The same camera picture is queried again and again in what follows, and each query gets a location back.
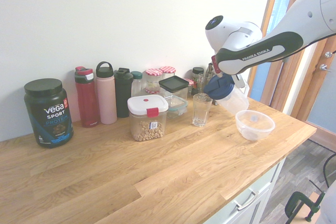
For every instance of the glass container with teal clips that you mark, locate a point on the glass container with teal clips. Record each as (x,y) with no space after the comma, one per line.
(177,107)

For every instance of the red wrist camera mount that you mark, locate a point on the red wrist camera mount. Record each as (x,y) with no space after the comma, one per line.
(214,64)

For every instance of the clear drinking glass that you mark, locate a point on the clear drinking glass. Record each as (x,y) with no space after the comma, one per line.
(201,113)

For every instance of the pale green cabinet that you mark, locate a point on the pale green cabinet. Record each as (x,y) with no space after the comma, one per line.
(262,190)

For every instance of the clear bottle with teal lid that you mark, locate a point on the clear bottle with teal lid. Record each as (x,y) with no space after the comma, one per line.
(137,85)

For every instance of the red water bottle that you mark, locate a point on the red water bottle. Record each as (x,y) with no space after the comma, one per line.
(88,103)

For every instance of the metal door lock knob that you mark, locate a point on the metal door lock knob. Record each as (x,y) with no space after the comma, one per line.
(327,54)

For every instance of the black Vega protein tub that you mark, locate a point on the black Vega protein tub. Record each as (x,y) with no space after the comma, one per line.
(48,113)

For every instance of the dark jar with black lid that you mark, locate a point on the dark jar with black lid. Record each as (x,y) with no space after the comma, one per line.
(197,73)

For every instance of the pink bottle with black lid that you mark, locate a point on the pink bottle with black lid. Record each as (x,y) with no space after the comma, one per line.
(106,98)

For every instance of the black shaker bottle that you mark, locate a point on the black shaker bottle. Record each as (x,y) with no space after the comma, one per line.
(123,93)

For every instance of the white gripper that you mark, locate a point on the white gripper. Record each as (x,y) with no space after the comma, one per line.
(220,75)

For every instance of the jar with red checked lid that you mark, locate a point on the jar with red checked lid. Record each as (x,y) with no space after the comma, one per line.
(152,79)
(168,70)

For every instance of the wooden glazed door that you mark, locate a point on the wooden glazed door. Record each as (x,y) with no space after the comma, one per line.
(315,82)

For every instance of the tall clear glass jar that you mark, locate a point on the tall clear glass jar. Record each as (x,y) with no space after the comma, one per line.
(201,85)

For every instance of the clear pitcher with blue lid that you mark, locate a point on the clear pitcher with blue lid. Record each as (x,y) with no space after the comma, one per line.
(233,100)

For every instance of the clear plastic bowl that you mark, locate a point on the clear plastic bowl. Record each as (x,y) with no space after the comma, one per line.
(254,127)

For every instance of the cereal container with white lid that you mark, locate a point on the cereal container with white lid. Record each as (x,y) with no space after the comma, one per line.
(148,119)

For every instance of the small jar red checked lid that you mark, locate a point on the small jar red checked lid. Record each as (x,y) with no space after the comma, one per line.
(189,82)

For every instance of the green clamp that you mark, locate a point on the green clamp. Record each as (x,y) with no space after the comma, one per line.
(294,203)

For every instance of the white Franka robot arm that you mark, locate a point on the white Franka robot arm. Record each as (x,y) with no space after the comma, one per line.
(262,51)

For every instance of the square container with black lid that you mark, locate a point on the square container with black lid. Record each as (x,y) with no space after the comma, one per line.
(173,83)

